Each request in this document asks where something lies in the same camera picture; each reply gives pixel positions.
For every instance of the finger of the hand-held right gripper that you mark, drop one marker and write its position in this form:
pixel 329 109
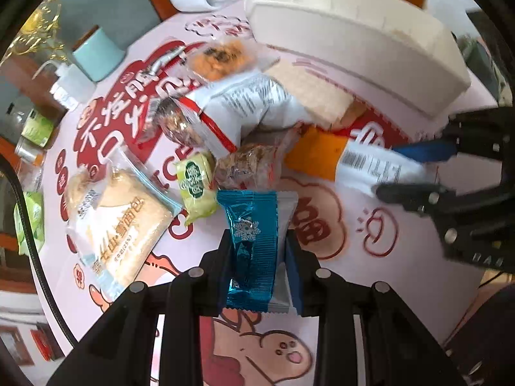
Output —
pixel 414 196
pixel 426 150

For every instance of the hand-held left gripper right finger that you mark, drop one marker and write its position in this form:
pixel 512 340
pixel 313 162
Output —
pixel 291 265

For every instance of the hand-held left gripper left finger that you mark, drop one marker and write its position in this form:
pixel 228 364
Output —
pixel 224 251

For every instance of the blue foil snack packet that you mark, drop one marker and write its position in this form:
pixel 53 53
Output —
pixel 249 249

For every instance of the orange packet with white end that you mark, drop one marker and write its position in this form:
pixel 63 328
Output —
pixel 314 152

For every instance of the red clear dark snack packet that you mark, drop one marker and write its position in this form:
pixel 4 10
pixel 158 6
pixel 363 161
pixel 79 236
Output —
pixel 177 124

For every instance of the white plastic storage box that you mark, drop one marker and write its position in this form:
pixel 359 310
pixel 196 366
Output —
pixel 342 28

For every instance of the pink printed table cover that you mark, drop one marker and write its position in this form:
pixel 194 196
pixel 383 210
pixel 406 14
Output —
pixel 362 209

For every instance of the small green snack packet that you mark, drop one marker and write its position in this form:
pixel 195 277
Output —
pixel 195 185

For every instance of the clear nut brittle packet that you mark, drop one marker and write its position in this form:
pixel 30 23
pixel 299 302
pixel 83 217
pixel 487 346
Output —
pixel 245 165

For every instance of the clear bread packet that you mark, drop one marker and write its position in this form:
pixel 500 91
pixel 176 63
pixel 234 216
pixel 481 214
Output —
pixel 120 225

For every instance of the beige wafer packet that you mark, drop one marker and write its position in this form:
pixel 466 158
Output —
pixel 309 92

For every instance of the white red snack bag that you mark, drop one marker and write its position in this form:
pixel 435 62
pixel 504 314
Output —
pixel 241 100

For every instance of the clear orange floss cake packet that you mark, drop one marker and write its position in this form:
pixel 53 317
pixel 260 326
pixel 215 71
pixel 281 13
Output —
pixel 221 58

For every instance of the light green packet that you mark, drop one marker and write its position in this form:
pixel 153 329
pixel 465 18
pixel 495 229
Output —
pixel 30 221

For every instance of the small metal can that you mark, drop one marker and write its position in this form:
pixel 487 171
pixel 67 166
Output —
pixel 28 150

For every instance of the clear bottle with green label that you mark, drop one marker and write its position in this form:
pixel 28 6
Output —
pixel 36 126

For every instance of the white squeeze bottle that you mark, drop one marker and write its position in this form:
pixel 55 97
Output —
pixel 70 84

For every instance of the teal canister with wooden lid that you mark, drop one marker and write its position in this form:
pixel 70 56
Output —
pixel 98 56

